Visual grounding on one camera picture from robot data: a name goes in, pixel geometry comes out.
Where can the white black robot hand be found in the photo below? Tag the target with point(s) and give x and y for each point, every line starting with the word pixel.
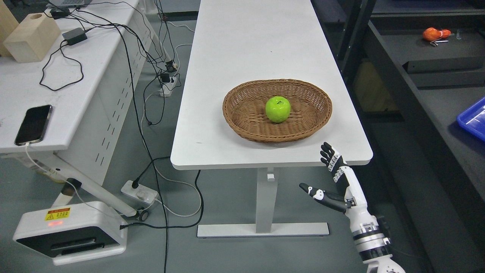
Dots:
pixel 349 199

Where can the green apple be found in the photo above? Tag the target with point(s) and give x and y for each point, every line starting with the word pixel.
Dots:
pixel 277 109

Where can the white robot base unit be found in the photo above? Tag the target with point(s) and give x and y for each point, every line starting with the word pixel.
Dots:
pixel 73 233

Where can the black metal shelf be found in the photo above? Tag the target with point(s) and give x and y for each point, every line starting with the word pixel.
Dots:
pixel 427 175

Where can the orange toy on shelf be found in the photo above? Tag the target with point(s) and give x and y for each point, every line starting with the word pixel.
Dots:
pixel 433 34

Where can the white standing desk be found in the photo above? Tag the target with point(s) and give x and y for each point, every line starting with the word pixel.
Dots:
pixel 237 41

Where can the blue plastic bin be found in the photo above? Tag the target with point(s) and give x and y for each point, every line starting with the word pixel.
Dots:
pixel 472 119

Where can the brown wicker basket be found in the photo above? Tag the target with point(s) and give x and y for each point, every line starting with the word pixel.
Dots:
pixel 244 110

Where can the white floor power strip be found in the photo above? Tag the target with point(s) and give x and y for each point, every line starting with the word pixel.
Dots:
pixel 141 193

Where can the white rear power strip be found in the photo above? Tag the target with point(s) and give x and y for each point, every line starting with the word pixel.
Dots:
pixel 166 89

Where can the white side desk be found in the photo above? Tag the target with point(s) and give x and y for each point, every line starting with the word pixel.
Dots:
pixel 90 93

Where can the black power adapter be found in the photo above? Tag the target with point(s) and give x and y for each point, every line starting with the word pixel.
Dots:
pixel 74 36

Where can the black smartphone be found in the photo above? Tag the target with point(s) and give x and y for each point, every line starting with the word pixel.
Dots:
pixel 34 125

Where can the wooden block with hole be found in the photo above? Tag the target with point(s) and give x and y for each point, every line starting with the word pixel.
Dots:
pixel 32 38

